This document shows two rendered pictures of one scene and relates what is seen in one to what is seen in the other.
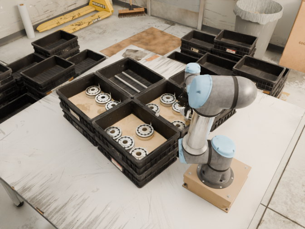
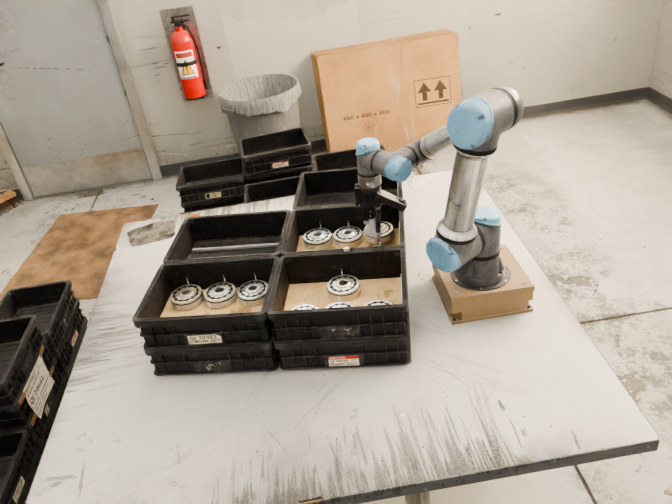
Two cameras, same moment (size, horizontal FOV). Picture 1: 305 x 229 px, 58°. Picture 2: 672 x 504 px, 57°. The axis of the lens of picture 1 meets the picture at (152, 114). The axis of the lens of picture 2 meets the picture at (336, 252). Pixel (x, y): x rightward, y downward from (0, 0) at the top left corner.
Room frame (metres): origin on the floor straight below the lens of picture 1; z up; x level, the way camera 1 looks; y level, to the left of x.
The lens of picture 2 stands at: (-0.12, 1.03, 2.00)
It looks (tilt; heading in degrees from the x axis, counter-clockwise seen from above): 33 degrees down; 322
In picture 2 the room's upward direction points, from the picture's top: 8 degrees counter-clockwise
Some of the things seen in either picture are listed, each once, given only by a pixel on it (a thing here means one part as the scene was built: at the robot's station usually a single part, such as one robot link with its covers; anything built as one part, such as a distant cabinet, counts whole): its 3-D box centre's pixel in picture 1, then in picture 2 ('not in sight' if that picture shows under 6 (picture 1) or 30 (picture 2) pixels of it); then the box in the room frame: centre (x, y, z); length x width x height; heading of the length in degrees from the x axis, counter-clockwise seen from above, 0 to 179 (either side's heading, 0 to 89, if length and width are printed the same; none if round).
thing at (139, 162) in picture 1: (135, 128); (339, 282); (1.06, 0.09, 0.92); 0.40 x 0.30 x 0.02; 43
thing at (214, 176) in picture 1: (216, 166); (480, 260); (0.86, -0.32, 0.85); 0.15 x 0.15 x 0.10
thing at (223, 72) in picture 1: (214, 78); (285, 217); (2.41, -0.66, 0.31); 0.40 x 0.30 x 0.34; 54
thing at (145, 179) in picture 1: (136, 147); (345, 322); (1.06, 0.09, 0.76); 0.40 x 0.30 x 0.12; 43
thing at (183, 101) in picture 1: (188, 97); (369, 200); (1.22, -0.20, 1.01); 0.09 x 0.08 x 0.12; 44
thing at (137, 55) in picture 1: (133, 53); (150, 231); (2.23, 0.17, 0.71); 0.22 x 0.19 x 0.01; 54
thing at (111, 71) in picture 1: (130, 82); (233, 250); (1.56, 0.15, 0.87); 0.40 x 0.30 x 0.11; 43
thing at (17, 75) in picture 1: (30, 78); not in sight; (2.40, 1.28, 0.31); 0.40 x 0.30 x 0.34; 144
